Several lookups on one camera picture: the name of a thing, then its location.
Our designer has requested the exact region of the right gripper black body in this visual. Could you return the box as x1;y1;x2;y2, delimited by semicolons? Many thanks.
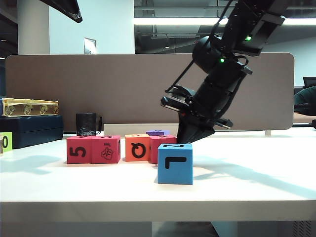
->
181;78;233;129

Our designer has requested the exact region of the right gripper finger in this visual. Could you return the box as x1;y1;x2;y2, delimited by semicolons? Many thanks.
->
176;114;198;144
187;120;216;145

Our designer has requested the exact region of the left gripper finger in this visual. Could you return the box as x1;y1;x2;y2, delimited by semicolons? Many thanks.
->
40;0;80;23
71;0;83;24

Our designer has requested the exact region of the blue block with L 3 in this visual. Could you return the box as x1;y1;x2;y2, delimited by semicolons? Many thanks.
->
157;144;194;185

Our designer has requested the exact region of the red block with 4 Y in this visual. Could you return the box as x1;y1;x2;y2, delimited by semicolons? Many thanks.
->
149;135;177;164

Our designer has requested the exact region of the orange block with 2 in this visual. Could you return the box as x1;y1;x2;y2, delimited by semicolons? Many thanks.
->
124;134;152;162

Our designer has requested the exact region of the red block with 0 B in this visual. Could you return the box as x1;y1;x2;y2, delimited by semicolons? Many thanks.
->
91;135;122;164

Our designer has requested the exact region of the red block with 5 C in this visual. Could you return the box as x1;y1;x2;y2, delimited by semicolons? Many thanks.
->
66;137;93;164

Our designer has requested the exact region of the purple block with R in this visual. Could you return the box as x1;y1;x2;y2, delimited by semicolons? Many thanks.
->
146;130;171;137

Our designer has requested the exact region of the brown desk partition panel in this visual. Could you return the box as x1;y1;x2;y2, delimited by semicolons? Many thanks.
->
4;52;295;131

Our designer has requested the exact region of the person in dark green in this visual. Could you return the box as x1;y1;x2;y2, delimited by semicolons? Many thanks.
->
293;85;316;116

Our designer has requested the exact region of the black mug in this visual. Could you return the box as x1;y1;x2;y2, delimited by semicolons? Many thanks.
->
75;113;103;137

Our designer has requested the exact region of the yellow patterned box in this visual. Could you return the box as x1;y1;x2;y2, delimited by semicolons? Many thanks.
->
0;98;59;117

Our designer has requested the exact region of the dark blue case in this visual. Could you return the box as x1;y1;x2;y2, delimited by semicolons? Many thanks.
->
0;115;64;150

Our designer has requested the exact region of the green block with 0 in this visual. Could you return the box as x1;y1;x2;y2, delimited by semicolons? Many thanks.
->
0;132;12;153

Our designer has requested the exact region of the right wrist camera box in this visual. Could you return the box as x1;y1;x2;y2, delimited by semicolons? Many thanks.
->
160;84;198;112

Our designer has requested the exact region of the framed wall sign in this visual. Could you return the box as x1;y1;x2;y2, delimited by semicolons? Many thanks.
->
83;37;97;54

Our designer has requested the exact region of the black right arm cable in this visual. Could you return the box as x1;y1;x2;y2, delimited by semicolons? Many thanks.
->
164;0;235;94

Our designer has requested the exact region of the beige cable tray flap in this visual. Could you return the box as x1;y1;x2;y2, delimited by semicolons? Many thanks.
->
103;122;181;137

